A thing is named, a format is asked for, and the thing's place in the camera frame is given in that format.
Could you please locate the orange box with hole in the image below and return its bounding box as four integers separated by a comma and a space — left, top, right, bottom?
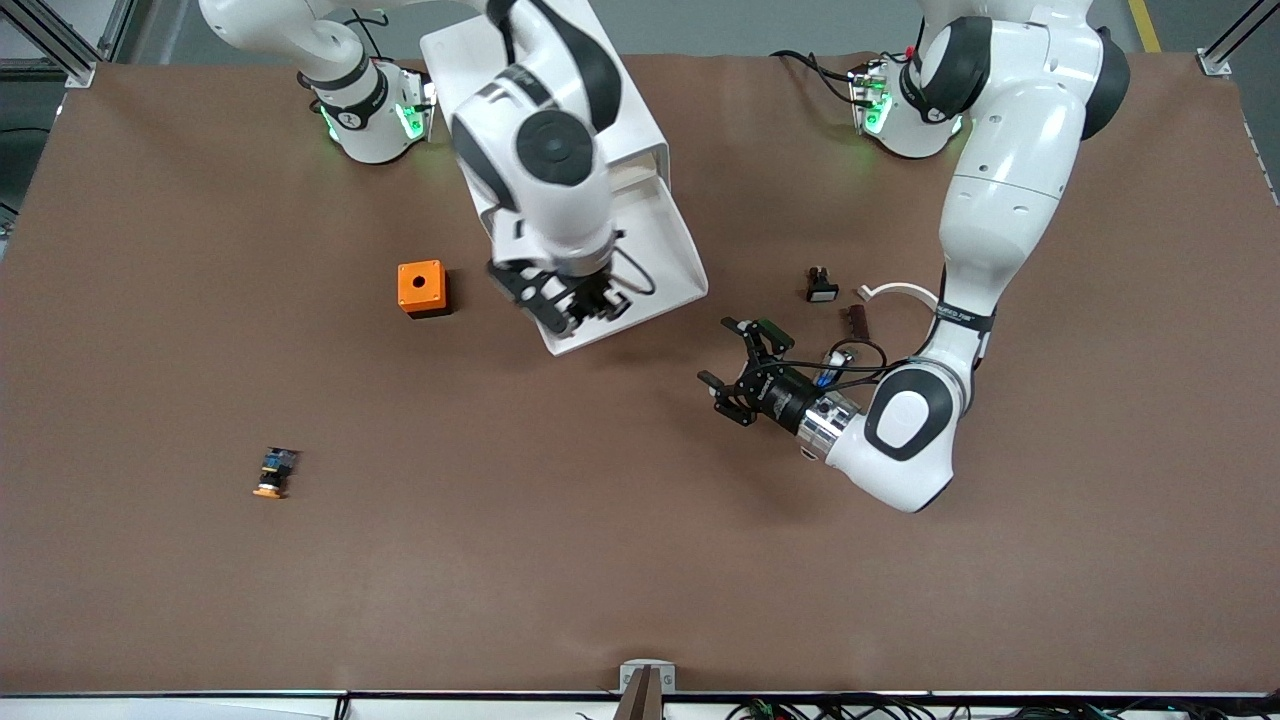
397, 260, 452, 320

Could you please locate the aluminium frame profile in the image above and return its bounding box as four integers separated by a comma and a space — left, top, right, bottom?
1198, 0, 1280, 77
0, 0, 138, 89

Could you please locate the white table edge rail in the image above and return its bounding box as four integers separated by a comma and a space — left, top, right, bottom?
0, 690, 1280, 720

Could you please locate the black arm base cable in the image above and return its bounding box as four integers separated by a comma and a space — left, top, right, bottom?
769, 48, 863, 101

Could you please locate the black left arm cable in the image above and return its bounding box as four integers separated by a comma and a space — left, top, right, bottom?
780, 338, 893, 393

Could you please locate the black cable bundle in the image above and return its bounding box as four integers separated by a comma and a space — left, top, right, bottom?
725, 698, 1280, 720

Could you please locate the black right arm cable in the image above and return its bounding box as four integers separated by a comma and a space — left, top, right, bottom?
608, 244, 659, 298

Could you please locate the grey table edge bracket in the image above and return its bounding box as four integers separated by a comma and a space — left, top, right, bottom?
618, 658, 678, 694

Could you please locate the brown tapered post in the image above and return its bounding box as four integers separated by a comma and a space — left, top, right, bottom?
614, 665, 667, 720

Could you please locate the white curved bracket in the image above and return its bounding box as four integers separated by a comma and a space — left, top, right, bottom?
857, 282, 946, 311

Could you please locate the orange cap push button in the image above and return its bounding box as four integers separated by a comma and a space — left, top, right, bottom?
251, 446, 301, 500

